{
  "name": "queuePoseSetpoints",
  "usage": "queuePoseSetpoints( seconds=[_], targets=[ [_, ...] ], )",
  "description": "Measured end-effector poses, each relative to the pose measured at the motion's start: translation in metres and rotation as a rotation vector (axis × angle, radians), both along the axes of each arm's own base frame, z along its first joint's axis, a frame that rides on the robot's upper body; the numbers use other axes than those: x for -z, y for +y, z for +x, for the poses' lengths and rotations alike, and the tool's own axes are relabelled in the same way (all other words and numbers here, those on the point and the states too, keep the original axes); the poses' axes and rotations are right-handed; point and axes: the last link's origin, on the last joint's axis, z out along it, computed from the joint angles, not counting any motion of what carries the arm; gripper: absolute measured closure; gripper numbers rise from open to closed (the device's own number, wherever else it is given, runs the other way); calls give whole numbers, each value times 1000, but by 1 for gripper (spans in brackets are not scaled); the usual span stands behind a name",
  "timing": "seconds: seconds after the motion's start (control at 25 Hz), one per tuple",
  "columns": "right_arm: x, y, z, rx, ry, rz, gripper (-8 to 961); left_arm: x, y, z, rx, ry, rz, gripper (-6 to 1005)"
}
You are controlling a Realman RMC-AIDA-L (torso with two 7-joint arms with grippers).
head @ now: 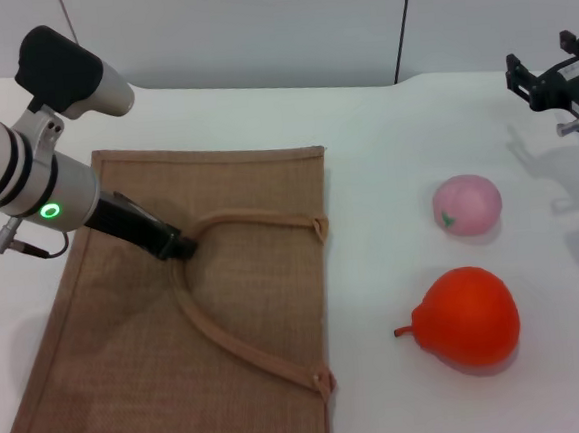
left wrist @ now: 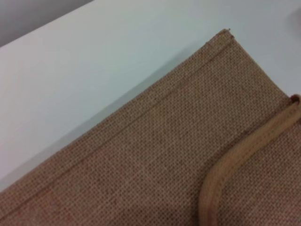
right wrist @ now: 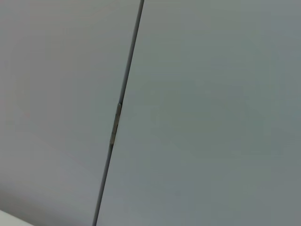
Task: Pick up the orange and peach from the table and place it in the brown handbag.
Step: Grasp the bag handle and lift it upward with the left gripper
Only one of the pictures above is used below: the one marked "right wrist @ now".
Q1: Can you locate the metal wall joint hinge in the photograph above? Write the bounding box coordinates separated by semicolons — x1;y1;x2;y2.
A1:
110;103;122;145

